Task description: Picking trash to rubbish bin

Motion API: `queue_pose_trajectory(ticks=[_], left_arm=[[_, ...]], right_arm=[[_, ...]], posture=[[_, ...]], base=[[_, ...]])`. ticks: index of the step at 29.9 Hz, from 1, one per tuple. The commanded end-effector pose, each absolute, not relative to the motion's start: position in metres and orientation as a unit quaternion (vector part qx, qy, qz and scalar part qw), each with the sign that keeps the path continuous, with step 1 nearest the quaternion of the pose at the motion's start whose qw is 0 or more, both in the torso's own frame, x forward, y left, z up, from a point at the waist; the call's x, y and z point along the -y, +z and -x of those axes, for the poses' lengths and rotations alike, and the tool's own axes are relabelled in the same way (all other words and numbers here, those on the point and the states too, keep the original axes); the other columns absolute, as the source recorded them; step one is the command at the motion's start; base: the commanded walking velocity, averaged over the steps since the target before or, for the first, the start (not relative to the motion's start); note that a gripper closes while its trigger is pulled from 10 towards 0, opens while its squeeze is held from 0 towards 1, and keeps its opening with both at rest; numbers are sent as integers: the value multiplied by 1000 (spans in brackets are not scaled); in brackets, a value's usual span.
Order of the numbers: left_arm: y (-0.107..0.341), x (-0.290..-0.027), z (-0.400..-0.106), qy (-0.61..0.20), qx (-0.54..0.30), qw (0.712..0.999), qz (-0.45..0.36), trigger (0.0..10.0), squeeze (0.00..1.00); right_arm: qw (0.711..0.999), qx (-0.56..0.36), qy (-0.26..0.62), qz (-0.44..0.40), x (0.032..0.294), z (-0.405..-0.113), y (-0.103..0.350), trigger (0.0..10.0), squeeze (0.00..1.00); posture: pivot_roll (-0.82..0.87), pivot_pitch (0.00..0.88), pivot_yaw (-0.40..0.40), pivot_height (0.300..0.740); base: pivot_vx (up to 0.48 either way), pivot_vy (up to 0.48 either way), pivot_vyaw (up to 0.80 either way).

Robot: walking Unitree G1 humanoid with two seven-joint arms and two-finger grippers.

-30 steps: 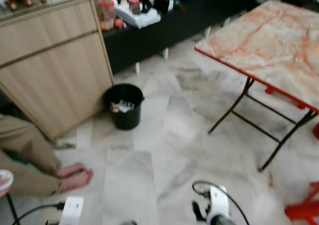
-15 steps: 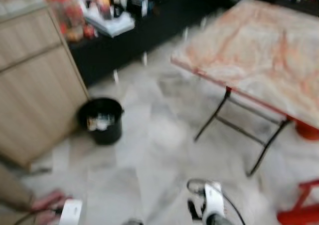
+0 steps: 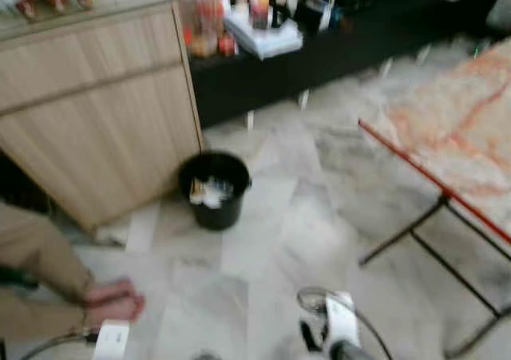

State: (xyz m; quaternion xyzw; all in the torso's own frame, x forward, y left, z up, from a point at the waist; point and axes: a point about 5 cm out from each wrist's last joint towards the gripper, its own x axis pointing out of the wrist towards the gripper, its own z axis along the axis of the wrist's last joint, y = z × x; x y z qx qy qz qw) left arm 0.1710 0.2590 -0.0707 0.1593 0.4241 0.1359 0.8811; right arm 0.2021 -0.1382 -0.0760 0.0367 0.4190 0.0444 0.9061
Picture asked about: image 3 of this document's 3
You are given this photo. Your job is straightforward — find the black rubbish bin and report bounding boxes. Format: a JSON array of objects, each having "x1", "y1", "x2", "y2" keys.
[{"x1": 176, "y1": 150, "x2": 253, "y2": 232}]

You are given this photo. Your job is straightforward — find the white crumpled paper trash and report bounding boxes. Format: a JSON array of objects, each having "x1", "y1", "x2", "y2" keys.
[{"x1": 189, "y1": 177, "x2": 235, "y2": 210}]

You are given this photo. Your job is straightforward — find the person's bare feet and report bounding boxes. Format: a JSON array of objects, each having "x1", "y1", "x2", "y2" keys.
[{"x1": 82, "y1": 277, "x2": 147, "y2": 330}]

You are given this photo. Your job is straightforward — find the marble pattern folding table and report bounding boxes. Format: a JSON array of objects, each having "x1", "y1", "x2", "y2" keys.
[{"x1": 357, "y1": 41, "x2": 511, "y2": 359}]

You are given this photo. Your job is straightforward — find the black low sideboard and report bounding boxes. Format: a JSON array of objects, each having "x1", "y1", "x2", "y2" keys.
[{"x1": 188, "y1": 0, "x2": 511, "y2": 129}]

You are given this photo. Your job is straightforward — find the person's leg in beige trousers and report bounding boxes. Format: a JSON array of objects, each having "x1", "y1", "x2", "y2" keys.
[{"x1": 0, "y1": 201, "x2": 98, "y2": 342}]

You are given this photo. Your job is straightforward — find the flat white box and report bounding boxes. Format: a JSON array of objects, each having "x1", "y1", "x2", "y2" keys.
[{"x1": 223, "y1": 12, "x2": 305, "y2": 61}]

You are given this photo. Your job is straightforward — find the light wooden cabinet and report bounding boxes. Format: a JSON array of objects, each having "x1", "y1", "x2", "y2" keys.
[{"x1": 0, "y1": 0, "x2": 204, "y2": 231}]

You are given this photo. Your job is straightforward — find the black and white container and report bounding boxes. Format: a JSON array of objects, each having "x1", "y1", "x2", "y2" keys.
[{"x1": 299, "y1": 0, "x2": 345, "y2": 34}]

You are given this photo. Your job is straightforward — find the orange bottle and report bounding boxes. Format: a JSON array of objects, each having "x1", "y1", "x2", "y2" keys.
[{"x1": 248, "y1": 0, "x2": 271, "y2": 30}]

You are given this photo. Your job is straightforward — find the clear jar with red lid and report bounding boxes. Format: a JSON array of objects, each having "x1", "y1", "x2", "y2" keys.
[{"x1": 176, "y1": 0, "x2": 222, "y2": 58}]

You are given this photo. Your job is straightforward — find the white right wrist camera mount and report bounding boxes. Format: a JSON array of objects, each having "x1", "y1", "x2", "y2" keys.
[{"x1": 323, "y1": 290, "x2": 362, "y2": 350}]

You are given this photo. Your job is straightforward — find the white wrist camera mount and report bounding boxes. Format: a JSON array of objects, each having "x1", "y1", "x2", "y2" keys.
[
  {"x1": 323, "y1": 290, "x2": 362, "y2": 350},
  {"x1": 91, "y1": 319, "x2": 131, "y2": 360}
]

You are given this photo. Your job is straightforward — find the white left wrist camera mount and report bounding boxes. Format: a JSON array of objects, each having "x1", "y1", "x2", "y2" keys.
[{"x1": 91, "y1": 319, "x2": 131, "y2": 360}]

